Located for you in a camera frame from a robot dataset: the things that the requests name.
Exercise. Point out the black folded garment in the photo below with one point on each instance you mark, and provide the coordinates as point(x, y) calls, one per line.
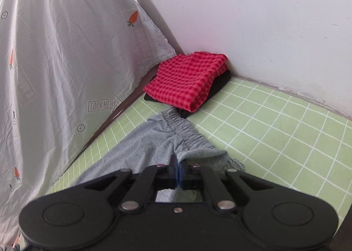
point(220, 83)

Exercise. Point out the grey jersey shorts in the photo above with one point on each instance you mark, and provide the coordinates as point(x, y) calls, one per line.
point(154, 141)

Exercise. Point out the white carrot print curtain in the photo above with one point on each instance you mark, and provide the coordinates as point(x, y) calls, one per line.
point(68, 61)

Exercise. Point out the dark brown bed rail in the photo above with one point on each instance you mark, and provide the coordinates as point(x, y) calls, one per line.
point(115, 116)

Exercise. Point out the red checked folded shirt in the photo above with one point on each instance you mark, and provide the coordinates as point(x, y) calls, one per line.
point(187, 80)

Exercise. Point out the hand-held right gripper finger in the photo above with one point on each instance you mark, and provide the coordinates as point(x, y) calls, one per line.
point(180, 178)
point(175, 178)

